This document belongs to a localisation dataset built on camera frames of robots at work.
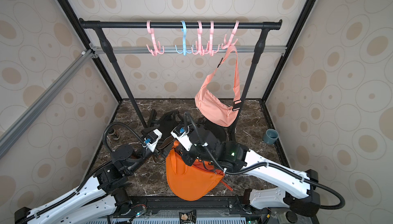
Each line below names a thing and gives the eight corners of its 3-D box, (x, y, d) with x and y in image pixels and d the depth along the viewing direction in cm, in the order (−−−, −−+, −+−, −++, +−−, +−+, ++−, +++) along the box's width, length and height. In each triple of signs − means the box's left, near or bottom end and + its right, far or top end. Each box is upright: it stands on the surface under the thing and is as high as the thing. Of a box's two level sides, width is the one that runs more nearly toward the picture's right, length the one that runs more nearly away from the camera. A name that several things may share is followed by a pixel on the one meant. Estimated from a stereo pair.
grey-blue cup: (264, 144, 98) (268, 138, 92) (261, 134, 103) (264, 128, 97) (275, 144, 98) (280, 138, 92) (272, 134, 103) (276, 128, 97)
